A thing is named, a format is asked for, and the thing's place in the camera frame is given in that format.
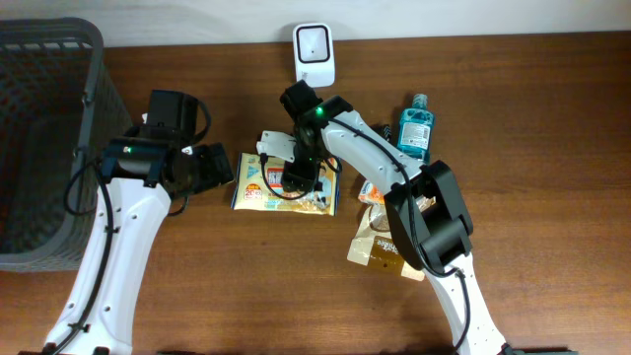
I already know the dark red snack packet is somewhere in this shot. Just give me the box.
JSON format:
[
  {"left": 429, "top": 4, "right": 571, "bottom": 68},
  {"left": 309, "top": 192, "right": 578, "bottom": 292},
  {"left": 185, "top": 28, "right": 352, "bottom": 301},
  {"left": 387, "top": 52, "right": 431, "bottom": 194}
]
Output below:
[{"left": 377, "top": 124, "right": 392, "bottom": 143}]

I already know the yellow snack bag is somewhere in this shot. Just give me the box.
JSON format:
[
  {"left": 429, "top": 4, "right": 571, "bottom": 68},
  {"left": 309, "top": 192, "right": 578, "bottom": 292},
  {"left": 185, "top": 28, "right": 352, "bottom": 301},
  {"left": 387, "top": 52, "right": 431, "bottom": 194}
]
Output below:
[{"left": 231, "top": 153, "right": 339, "bottom": 216}]

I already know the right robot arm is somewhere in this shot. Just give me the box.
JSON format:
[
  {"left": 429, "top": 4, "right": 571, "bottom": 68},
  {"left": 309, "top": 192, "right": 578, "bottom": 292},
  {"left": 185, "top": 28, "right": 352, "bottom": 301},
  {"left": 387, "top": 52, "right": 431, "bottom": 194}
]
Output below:
[{"left": 256, "top": 81, "right": 514, "bottom": 355}]

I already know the orange snack packet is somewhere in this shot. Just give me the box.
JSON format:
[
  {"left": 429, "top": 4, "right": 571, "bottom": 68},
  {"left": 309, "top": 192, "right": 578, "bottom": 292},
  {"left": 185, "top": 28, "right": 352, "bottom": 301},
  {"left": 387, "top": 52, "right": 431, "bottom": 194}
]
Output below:
[{"left": 358, "top": 180, "right": 385, "bottom": 205}]

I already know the beige cookie pouch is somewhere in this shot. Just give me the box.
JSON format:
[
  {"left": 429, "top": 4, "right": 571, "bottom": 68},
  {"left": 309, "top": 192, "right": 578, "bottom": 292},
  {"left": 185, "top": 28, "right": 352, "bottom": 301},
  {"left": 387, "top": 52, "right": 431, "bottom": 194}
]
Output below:
[{"left": 347, "top": 198, "right": 425, "bottom": 281}]

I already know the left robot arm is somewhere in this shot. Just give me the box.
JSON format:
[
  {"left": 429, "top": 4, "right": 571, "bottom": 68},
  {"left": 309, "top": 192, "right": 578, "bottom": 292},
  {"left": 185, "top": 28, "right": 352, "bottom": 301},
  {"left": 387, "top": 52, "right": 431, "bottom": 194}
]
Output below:
[{"left": 42, "top": 90, "right": 234, "bottom": 354}]

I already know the white barcode scanner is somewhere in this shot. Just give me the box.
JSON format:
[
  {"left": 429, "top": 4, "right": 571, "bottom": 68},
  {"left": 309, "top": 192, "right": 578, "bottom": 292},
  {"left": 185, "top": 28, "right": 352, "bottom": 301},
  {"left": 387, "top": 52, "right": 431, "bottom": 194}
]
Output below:
[{"left": 292, "top": 23, "right": 335, "bottom": 88}]

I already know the grey plastic mesh basket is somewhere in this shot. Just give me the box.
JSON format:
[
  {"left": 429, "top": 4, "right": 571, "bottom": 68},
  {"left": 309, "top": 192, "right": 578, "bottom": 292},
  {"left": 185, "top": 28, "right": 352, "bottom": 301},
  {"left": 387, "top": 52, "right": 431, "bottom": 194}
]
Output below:
[{"left": 1, "top": 18, "right": 132, "bottom": 272}]

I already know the teal mouthwash bottle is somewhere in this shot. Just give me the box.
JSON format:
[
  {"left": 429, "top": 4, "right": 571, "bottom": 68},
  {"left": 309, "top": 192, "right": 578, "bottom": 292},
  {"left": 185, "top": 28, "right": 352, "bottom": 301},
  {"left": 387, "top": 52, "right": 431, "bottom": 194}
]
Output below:
[{"left": 397, "top": 94, "right": 436, "bottom": 164}]

